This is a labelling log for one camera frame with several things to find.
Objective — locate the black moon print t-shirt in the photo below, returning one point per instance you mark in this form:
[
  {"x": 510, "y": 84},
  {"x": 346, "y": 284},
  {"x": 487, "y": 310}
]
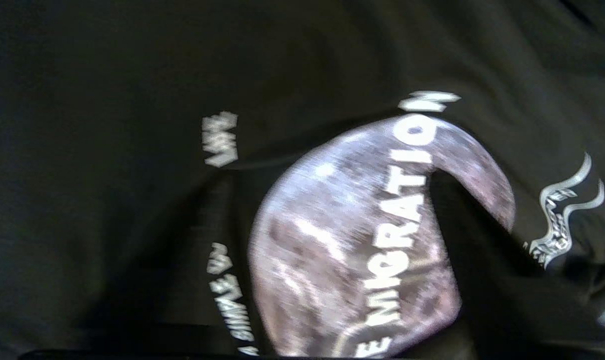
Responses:
[{"x": 132, "y": 100}]

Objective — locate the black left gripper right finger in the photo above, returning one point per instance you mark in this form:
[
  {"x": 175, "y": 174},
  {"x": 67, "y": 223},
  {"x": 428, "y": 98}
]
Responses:
[{"x": 512, "y": 300}]

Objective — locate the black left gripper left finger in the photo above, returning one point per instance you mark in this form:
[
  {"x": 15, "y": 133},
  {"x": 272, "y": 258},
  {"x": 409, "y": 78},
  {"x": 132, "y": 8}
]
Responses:
[{"x": 172, "y": 290}]

